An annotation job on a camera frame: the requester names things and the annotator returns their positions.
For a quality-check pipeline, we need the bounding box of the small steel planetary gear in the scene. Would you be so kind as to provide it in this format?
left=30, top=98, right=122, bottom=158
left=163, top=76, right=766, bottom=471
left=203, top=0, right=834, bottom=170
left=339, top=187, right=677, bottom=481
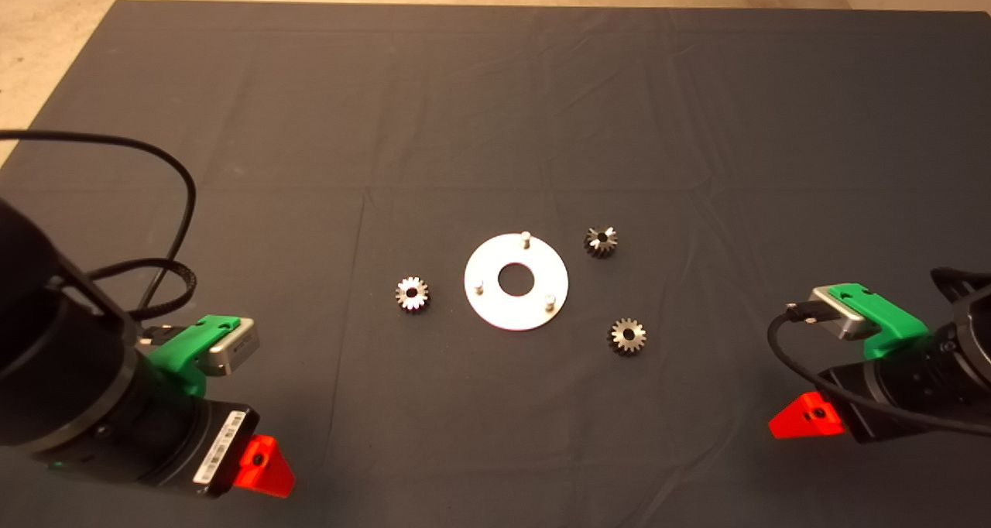
left=608, top=317, right=648, bottom=356
left=395, top=276, right=430, bottom=314
left=583, top=225, right=619, bottom=259

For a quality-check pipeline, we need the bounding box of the round metal carrier plate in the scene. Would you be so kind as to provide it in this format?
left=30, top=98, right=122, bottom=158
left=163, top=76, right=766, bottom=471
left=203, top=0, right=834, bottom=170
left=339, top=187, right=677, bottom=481
left=464, top=231, right=570, bottom=332

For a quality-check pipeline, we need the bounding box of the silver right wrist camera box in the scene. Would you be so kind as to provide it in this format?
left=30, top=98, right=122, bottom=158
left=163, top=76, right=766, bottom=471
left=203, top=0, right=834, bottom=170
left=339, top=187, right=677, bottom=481
left=809, top=286, right=880, bottom=341

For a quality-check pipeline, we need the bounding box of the thin black right camera cable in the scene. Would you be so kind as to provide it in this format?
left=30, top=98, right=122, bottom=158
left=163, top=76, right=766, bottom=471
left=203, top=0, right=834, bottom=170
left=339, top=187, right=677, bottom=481
left=766, top=302, right=991, bottom=438

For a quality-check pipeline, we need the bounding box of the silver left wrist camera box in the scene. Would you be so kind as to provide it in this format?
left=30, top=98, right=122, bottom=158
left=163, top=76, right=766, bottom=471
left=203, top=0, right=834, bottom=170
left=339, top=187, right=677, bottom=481
left=203, top=317, right=261, bottom=378

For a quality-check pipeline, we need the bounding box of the green left camera mount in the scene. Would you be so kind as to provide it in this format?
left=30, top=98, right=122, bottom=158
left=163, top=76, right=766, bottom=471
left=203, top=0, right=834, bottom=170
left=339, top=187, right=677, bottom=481
left=146, top=315, right=241, bottom=399

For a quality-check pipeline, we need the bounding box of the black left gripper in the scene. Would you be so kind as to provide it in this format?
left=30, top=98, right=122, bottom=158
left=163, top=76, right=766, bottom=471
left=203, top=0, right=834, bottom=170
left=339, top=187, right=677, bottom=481
left=166, top=399, right=297, bottom=499

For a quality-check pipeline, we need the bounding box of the thin black left camera cable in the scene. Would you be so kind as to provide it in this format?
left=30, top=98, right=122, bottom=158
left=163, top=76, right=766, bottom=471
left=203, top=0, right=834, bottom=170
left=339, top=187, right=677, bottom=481
left=0, top=129, right=198, bottom=343

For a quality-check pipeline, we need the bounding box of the dark grey table cloth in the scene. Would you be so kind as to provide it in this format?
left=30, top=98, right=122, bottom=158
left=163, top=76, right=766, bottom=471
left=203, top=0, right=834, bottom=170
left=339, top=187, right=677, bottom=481
left=0, top=0, right=991, bottom=528

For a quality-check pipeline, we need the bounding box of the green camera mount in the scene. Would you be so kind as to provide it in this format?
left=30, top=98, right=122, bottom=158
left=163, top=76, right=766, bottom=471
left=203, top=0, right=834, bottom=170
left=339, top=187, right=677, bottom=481
left=146, top=315, right=241, bottom=399
left=827, top=282, right=930, bottom=360

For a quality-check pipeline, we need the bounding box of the green right camera mount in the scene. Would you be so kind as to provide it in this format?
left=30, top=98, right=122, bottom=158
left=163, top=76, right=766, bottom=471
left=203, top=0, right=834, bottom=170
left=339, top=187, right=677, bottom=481
left=827, top=282, right=930, bottom=360

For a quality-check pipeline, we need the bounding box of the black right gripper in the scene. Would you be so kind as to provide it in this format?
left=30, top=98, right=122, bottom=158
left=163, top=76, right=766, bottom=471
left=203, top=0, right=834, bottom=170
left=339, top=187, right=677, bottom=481
left=768, top=362, right=903, bottom=444

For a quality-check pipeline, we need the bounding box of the thin black camera cable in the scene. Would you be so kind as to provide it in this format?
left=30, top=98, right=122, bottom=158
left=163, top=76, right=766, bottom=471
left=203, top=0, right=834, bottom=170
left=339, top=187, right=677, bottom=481
left=766, top=302, right=991, bottom=438
left=0, top=129, right=198, bottom=343

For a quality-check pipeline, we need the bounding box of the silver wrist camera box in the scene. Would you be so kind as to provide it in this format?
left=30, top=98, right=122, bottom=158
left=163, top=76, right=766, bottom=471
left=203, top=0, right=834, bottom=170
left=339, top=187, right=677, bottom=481
left=809, top=286, right=880, bottom=341
left=203, top=317, right=261, bottom=378

